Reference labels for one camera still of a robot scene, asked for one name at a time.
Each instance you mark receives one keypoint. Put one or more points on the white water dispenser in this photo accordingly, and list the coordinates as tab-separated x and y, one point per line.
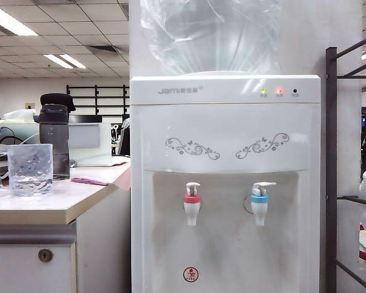
225	128

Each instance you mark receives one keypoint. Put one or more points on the red-ringed hot water tap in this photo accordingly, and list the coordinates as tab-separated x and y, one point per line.
191	210

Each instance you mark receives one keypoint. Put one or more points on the blue-ringed cold water tap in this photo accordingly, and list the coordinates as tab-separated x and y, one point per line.
259	210

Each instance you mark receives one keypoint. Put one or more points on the clear plastic-wrapped water jug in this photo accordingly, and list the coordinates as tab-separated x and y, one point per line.
213	36

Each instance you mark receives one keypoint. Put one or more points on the dark grey water bottle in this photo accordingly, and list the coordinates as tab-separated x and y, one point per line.
59	134

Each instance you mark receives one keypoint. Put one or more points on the white desk cabinet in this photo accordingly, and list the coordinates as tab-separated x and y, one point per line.
18	271

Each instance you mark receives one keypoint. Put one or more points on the black office chair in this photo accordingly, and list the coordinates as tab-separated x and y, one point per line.
125	137

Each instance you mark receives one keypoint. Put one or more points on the white box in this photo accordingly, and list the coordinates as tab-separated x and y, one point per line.
91	155

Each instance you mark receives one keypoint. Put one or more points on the ceiling air vent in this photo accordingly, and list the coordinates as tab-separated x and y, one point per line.
105	50

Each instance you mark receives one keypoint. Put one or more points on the twin ceiling light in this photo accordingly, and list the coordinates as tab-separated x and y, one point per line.
64	61

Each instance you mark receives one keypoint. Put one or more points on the dark metal shelf rack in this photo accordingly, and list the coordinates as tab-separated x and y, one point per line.
331	152

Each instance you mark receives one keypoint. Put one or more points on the crumpled white plastic bag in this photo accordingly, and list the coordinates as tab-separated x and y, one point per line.
18	114

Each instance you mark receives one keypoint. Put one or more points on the round cabinet lock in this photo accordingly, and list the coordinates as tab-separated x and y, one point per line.
45	255

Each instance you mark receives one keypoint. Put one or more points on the long ceiling light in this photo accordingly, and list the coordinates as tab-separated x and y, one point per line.
9	19

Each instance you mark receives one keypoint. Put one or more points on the black wall rack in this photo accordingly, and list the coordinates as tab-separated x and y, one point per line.
95	97

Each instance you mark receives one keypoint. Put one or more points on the wall socket plate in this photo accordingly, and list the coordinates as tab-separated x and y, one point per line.
30	105

